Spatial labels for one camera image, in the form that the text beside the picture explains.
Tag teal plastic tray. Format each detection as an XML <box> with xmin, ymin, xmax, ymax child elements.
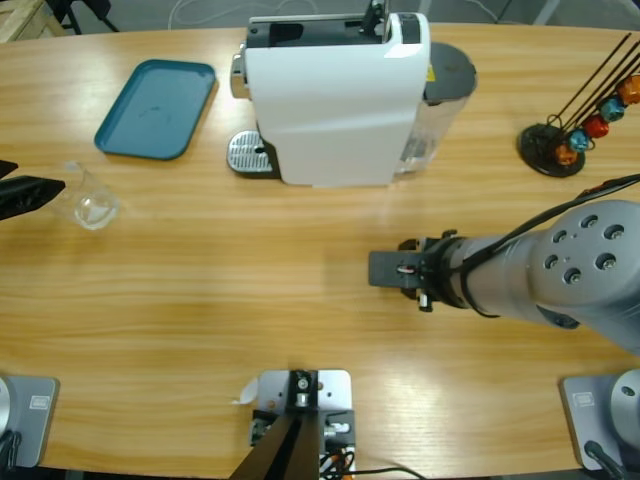
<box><xmin>93</xmin><ymin>58</ymin><xmax>220</xmax><ymax>162</ymax></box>

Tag orange cable connector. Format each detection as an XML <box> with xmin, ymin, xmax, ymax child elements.
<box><xmin>319</xmin><ymin>447</ymin><xmax>357</xmax><ymax>474</ymax></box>

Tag teal coffee capsule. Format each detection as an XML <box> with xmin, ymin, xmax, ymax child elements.
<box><xmin>601</xmin><ymin>97</ymin><xmax>627</xmax><ymax>122</ymax></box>

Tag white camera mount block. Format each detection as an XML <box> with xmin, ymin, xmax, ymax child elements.
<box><xmin>249</xmin><ymin>368</ymin><xmax>357</xmax><ymax>480</ymax></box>

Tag red coffee capsule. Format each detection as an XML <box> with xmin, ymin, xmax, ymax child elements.
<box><xmin>583</xmin><ymin>114</ymin><xmax>610</xmax><ymax>140</ymax></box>

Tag black wire capsule holder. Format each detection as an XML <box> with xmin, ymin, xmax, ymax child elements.
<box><xmin>517</xmin><ymin>32</ymin><xmax>640</xmax><ymax>179</ymax></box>

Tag wooden crate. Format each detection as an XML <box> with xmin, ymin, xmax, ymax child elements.
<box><xmin>0</xmin><ymin>0</ymin><xmax>57</xmax><ymax>45</ymax></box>

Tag white capsule coffee machine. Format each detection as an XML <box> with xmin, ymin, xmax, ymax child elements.
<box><xmin>229</xmin><ymin>12</ymin><xmax>432</xmax><ymax>190</ymax></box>

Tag black base cable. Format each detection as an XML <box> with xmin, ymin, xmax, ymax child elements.
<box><xmin>0</xmin><ymin>430</ymin><xmax>24</xmax><ymax>471</ymax></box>
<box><xmin>583</xmin><ymin>439</ymin><xmax>629</xmax><ymax>480</ymax></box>

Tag clear water tank dark lid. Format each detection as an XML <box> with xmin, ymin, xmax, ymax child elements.
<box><xmin>394</xmin><ymin>42</ymin><xmax>479</xmax><ymax>176</ymax></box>

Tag black cable at mount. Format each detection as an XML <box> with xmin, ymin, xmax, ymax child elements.
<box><xmin>349</xmin><ymin>465</ymin><xmax>426</xmax><ymax>480</ymax></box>

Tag grey metal leg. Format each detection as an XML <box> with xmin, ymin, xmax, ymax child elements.
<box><xmin>533</xmin><ymin>0</ymin><xmax>562</xmax><ymax>25</ymax></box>

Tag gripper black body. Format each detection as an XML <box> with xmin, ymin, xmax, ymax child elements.
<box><xmin>368</xmin><ymin>238</ymin><xmax>434</xmax><ymax>312</ymax></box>

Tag clear glass cup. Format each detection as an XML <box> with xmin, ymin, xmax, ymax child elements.
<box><xmin>49</xmin><ymin>159</ymin><xmax>122</xmax><ymax>232</ymax></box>

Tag black stand legs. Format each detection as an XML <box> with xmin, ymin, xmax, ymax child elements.
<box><xmin>47</xmin><ymin>0</ymin><xmax>121</xmax><ymax>35</ymax></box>

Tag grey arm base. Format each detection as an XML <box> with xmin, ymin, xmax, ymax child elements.
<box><xmin>558</xmin><ymin>368</ymin><xmax>640</xmax><ymax>471</ymax></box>
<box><xmin>0</xmin><ymin>374</ymin><xmax>61</xmax><ymax>469</ymax></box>

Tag white floor cable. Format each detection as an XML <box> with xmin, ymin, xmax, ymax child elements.
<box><xmin>167</xmin><ymin>0</ymin><xmax>251</xmax><ymax>29</ymax></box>

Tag white tape tab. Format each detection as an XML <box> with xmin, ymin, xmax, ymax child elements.
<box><xmin>229</xmin><ymin>377</ymin><xmax>260</xmax><ymax>406</ymax></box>

